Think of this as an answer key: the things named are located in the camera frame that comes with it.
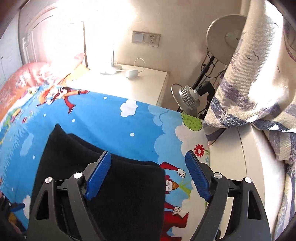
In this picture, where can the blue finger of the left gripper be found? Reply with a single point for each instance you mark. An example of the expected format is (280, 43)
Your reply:
(14, 207)

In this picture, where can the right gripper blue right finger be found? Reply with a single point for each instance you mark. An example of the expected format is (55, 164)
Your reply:
(197, 172)

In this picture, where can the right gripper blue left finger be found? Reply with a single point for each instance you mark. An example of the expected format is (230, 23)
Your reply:
(95, 174)

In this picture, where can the black sweatpants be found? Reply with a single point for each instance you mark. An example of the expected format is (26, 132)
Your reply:
(82, 192)

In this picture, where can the blue cartoon bed sheet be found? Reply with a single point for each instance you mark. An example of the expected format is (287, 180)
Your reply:
(124, 127)

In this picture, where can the small silver fan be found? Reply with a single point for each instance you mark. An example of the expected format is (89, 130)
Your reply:
(188, 99)

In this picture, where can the white nightstand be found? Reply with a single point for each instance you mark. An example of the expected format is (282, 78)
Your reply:
(148, 87)

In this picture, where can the striped nautical curtain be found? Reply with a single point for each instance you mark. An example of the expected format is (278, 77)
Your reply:
(258, 88)

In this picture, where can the white table lamp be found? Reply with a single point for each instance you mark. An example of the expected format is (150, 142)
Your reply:
(110, 67)

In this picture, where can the pink floral duvet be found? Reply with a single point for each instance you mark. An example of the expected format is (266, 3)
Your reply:
(33, 75)

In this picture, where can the grey desk lamp head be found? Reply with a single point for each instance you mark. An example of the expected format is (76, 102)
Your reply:
(223, 36)

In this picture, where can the white wardrobe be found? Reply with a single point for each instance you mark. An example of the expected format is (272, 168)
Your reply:
(11, 59)

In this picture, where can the white bed headboard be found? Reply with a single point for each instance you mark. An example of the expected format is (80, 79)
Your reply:
(51, 31)

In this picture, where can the white cabinet with handle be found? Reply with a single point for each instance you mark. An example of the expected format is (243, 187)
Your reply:
(246, 152)

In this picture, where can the white charger with cable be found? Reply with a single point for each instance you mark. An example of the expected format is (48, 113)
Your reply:
(132, 73)

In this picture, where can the wall switch and socket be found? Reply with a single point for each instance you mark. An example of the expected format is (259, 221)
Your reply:
(149, 39)

